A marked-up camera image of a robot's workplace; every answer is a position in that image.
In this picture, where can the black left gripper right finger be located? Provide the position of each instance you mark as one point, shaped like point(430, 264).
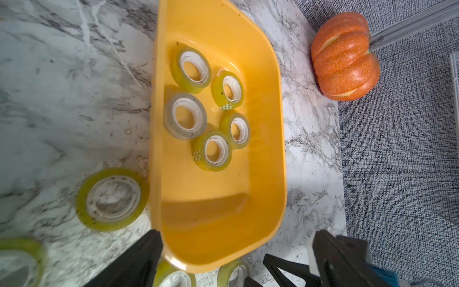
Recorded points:
point(339, 266)

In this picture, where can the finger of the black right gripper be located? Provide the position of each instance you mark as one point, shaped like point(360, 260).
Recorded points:
point(275, 265)

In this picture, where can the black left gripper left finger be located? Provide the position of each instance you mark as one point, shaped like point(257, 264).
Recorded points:
point(136, 267)

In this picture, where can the yellow-green tape roll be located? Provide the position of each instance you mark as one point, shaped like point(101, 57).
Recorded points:
point(224, 102)
point(233, 274)
point(199, 154)
point(168, 275)
point(242, 123)
point(111, 199)
point(194, 57)
point(23, 261)

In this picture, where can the grey clear tape roll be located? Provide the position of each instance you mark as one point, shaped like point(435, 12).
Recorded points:
point(195, 107)

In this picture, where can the yellow plastic storage box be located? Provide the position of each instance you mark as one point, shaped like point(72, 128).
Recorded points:
point(208, 219)

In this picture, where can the orange decorative pumpkin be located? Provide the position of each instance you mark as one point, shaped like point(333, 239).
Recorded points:
point(344, 66)

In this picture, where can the clear acrylic wall shelf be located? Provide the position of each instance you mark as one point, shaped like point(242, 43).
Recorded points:
point(454, 61)

